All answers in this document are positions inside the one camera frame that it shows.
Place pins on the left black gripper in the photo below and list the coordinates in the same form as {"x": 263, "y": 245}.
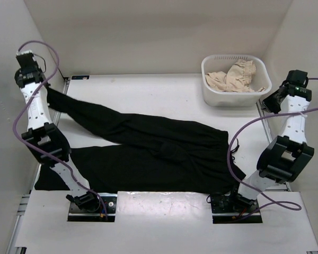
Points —
{"x": 48, "y": 84}

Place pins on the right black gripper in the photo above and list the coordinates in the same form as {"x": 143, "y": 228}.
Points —
{"x": 266, "y": 105}

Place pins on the black trousers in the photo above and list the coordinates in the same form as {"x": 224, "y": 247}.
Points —
{"x": 149, "y": 153}

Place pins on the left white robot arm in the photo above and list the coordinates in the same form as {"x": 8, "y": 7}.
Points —
{"x": 46, "y": 136}

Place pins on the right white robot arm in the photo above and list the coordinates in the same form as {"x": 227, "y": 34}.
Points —
{"x": 288, "y": 154}

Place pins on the beige trousers in basket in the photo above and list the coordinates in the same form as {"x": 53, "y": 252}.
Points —
{"x": 238, "y": 79}

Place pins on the white plastic basket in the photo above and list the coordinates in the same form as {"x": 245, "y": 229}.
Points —
{"x": 216, "y": 63}

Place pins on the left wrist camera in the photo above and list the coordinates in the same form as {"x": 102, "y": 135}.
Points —
{"x": 28, "y": 63}

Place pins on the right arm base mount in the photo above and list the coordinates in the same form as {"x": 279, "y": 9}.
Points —
{"x": 226, "y": 209}

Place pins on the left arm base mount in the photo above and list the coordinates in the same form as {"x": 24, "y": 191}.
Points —
{"x": 88, "y": 208}

